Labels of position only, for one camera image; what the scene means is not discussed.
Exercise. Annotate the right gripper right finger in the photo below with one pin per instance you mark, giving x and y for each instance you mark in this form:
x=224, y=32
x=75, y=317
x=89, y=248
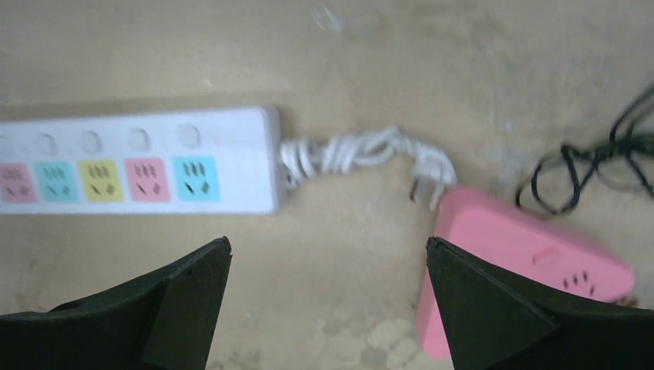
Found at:
x=496, y=319

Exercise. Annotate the pink triangular power socket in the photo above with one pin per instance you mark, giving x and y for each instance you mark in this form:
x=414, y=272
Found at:
x=503, y=235

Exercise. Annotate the white multicolour power strip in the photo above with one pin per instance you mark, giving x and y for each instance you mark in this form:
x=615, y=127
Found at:
x=208, y=161

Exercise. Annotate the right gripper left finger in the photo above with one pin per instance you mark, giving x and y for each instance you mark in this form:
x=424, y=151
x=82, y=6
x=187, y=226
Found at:
x=164, y=319

